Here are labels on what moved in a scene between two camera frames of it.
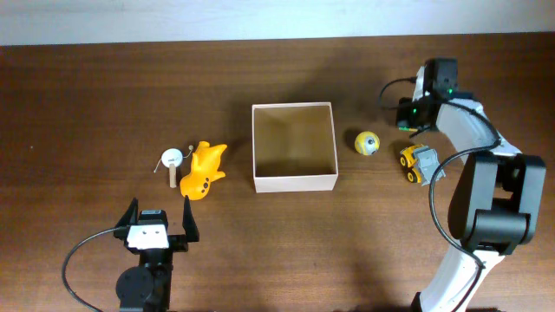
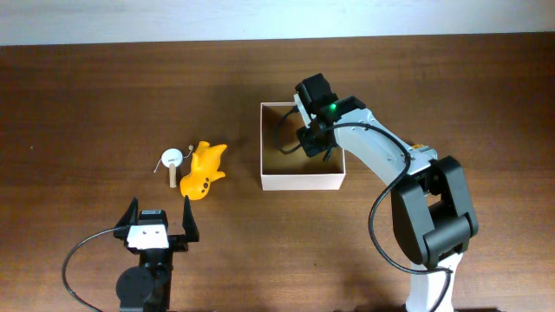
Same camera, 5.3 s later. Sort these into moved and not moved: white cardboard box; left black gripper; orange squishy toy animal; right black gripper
Moved: white cardboard box; right black gripper
Not moved: left black gripper; orange squishy toy animal
